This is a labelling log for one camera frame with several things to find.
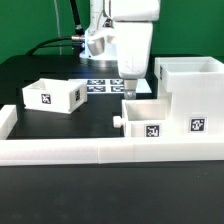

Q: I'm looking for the white U-shaped frame border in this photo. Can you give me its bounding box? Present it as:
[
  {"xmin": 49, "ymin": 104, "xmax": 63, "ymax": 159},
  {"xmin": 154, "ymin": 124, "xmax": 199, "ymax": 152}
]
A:
[{"xmin": 0, "ymin": 105, "xmax": 224, "ymax": 166}]

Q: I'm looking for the white drawer front tagged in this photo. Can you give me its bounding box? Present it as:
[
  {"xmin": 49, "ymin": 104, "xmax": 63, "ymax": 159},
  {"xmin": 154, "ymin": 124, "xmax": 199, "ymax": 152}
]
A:
[{"xmin": 113, "ymin": 99, "xmax": 170, "ymax": 138}]

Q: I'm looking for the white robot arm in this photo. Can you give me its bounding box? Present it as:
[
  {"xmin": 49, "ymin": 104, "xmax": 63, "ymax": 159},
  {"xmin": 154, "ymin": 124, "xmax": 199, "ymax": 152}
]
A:
[{"xmin": 80, "ymin": 0, "xmax": 161, "ymax": 100}]

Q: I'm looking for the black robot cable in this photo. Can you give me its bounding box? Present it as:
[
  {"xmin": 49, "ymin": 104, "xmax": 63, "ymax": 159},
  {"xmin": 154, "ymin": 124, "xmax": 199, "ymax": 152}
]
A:
[{"xmin": 25, "ymin": 0, "xmax": 86, "ymax": 56}]

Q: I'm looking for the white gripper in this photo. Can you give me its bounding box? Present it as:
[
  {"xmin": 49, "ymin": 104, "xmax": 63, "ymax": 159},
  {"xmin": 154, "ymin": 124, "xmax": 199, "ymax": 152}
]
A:
[{"xmin": 114, "ymin": 22, "xmax": 153, "ymax": 100}]

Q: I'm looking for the white drawer cabinet box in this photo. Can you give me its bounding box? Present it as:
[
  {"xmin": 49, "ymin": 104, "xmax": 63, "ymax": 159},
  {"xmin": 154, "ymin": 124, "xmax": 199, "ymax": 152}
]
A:
[{"xmin": 154, "ymin": 57, "xmax": 224, "ymax": 136}]

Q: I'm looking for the white drawer tagged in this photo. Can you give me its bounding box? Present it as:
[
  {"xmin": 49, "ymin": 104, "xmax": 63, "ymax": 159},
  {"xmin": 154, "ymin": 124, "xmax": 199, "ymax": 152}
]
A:
[
  {"xmin": 22, "ymin": 78, "xmax": 87, "ymax": 114},
  {"xmin": 113, "ymin": 99, "xmax": 170, "ymax": 138}
]

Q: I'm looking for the thin white cable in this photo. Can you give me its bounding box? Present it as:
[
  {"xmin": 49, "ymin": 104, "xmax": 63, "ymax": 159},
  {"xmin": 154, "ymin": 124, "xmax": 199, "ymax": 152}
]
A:
[{"xmin": 53, "ymin": 0, "xmax": 64, "ymax": 56}]

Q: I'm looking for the white marker tag sheet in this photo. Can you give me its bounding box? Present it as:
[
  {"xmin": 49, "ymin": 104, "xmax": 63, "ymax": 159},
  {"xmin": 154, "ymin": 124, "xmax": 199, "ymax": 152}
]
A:
[{"xmin": 70, "ymin": 79, "xmax": 151, "ymax": 94}]

